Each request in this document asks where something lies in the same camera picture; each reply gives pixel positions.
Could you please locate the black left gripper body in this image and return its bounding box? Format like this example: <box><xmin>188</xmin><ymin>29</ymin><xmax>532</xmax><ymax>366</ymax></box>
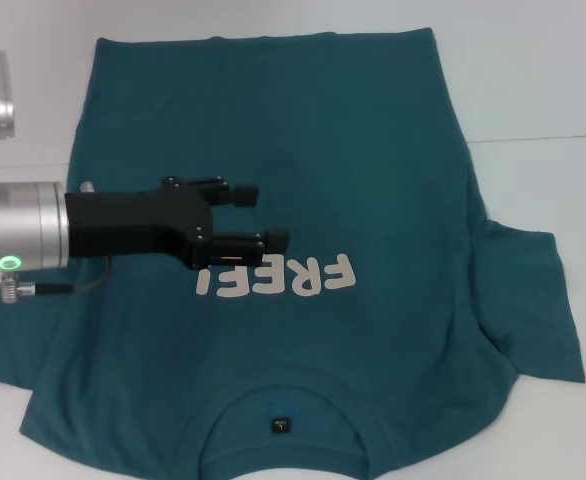
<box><xmin>65</xmin><ymin>176</ymin><xmax>215</xmax><ymax>271</ymax></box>

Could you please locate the teal blue printed t-shirt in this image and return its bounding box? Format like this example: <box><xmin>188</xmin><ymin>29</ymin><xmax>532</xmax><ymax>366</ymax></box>
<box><xmin>0</xmin><ymin>27</ymin><xmax>586</xmax><ymax>480</ymax></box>

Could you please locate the left arm cable with connector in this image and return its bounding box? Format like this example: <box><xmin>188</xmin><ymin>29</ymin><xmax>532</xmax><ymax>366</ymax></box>
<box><xmin>0</xmin><ymin>252</ymin><xmax>117</xmax><ymax>304</ymax></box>

